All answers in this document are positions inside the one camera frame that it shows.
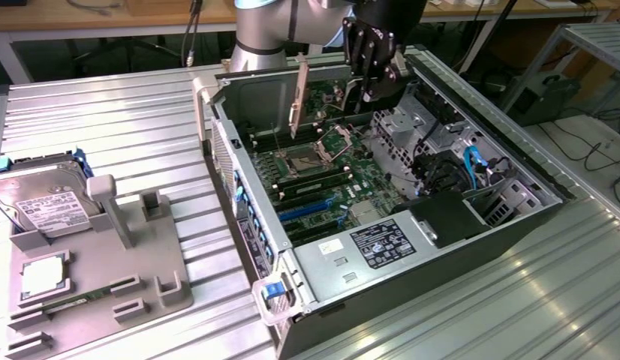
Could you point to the metal disk bay cage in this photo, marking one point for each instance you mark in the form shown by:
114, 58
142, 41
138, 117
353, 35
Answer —
405, 131

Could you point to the CPU socket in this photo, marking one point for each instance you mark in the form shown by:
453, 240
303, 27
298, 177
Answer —
306, 162

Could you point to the blue expansion slot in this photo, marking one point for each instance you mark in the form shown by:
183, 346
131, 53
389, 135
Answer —
306, 210

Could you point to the metal slat shelf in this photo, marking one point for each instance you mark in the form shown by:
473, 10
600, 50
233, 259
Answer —
595, 41

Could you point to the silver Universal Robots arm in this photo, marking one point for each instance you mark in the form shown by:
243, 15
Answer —
269, 26

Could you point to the open PC case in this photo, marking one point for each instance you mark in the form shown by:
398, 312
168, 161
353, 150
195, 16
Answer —
440, 285

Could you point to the blue disk caddy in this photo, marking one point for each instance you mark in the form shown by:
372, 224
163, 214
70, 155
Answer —
82, 163

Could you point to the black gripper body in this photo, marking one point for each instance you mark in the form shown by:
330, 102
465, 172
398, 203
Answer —
389, 11

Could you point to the silver chipset heatsink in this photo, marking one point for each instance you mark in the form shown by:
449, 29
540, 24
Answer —
369, 210

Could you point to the black device on floor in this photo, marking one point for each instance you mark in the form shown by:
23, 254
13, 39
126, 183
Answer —
545, 97

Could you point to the black expansion slot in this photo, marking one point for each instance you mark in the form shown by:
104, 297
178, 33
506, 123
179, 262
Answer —
311, 225

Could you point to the blue case latch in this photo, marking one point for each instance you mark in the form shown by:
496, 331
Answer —
271, 290

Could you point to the grey parts rack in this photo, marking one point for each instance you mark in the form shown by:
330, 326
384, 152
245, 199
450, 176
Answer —
99, 262

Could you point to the black RAM slot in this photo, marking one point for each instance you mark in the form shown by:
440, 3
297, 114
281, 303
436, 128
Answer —
269, 138

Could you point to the wooden desk with white frame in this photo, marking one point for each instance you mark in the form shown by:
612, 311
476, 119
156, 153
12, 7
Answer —
139, 17

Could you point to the grey power supply with label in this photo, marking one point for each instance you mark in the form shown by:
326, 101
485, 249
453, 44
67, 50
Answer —
349, 270

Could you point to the metal socket cover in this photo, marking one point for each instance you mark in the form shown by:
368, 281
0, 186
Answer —
337, 137

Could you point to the CPU chip with silver lid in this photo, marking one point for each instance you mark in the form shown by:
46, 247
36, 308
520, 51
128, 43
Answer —
43, 275

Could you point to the black plastic air shroud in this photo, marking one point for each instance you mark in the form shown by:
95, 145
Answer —
445, 221

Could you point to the green RAM stick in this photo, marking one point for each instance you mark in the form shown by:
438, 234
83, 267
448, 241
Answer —
76, 300

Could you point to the green motherboard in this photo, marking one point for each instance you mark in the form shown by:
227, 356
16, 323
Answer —
362, 183

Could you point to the hard disk with white label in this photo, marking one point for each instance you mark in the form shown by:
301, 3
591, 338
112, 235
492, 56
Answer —
39, 206

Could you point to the graphics card with metal bracket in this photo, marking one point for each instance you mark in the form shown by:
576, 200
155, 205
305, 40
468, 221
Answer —
299, 97

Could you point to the thin metal locking lever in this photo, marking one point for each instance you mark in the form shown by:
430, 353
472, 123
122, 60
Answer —
278, 140

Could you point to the installed black RAM stick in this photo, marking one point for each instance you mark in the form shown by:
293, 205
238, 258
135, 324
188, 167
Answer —
314, 184

